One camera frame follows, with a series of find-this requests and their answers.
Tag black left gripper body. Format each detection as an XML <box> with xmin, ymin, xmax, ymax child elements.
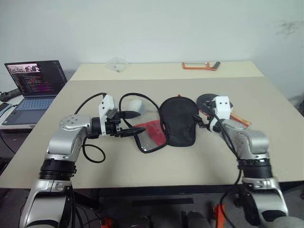
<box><xmin>105</xmin><ymin>109</ymin><xmax>123</xmax><ymax>139</ymax></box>

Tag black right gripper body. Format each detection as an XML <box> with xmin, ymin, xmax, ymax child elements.
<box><xmin>201</xmin><ymin>100</ymin><xmax>218</xmax><ymax>132</ymax></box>

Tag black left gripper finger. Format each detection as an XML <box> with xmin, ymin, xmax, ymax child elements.
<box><xmin>118</xmin><ymin>110</ymin><xmax>141</xmax><ymax>120</ymax></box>
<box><xmin>120</xmin><ymin>127</ymin><xmax>147</xmax><ymax>139</ymax></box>

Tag table tennis paddle black rubber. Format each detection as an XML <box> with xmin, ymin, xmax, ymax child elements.
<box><xmin>196</xmin><ymin>93</ymin><xmax>252</xmax><ymax>127</ymax></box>

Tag black table tennis paddle case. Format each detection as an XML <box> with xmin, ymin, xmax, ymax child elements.
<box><xmin>118</xmin><ymin>93</ymin><xmax>200</xmax><ymax>154</ymax></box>

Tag clear plastic bag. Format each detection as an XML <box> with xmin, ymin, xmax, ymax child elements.
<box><xmin>105</xmin><ymin>56</ymin><xmax>130</xmax><ymax>73</ymax></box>

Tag blue open laptop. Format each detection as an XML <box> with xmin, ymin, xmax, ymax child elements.
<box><xmin>4</xmin><ymin>60</ymin><xmax>67</xmax><ymax>125</ymax></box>

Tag dark rounded shape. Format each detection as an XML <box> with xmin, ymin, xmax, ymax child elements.
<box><xmin>184</xmin><ymin>210</ymin><xmax>211</xmax><ymax>228</ymax></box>

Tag black handheld controller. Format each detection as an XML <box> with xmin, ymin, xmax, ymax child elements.
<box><xmin>0</xmin><ymin>88</ymin><xmax>21</xmax><ymax>102</ymax></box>

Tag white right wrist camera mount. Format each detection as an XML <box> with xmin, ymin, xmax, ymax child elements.
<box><xmin>209</xmin><ymin>95</ymin><xmax>232</xmax><ymax>131</ymax></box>

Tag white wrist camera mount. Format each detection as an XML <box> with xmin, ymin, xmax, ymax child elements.
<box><xmin>209</xmin><ymin>95</ymin><xmax>232</xmax><ymax>131</ymax></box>
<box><xmin>98</xmin><ymin>94</ymin><xmax>117</xmax><ymax>136</ymax></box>

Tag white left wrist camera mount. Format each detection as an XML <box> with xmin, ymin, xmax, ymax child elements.
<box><xmin>98</xmin><ymin>94</ymin><xmax>117</xmax><ymax>136</ymax></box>

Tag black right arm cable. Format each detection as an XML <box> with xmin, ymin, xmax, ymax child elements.
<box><xmin>209</xmin><ymin>113</ymin><xmax>245</xmax><ymax>228</ymax></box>

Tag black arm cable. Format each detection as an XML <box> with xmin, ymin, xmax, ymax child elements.
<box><xmin>209</xmin><ymin>113</ymin><xmax>245</xmax><ymax>228</ymax></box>
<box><xmin>75</xmin><ymin>92</ymin><xmax>107</xmax><ymax>164</ymax></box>

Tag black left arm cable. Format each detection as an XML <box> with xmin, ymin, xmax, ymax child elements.
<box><xmin>75</xmin><ymin>92</ymin><xmax>107</xmax><ymax>164</ymax></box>

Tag orange frame saw black handle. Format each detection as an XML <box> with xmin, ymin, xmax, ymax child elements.
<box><xmin>182</xmin><ymin>61</ymin><xmax>221</xmax><ymax>72</ymax></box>

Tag black table frame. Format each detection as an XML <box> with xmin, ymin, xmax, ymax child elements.
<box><xmin>72</xmin><ymin>184</ymin><xmax>241</xmax><ymax>210</ymax></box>

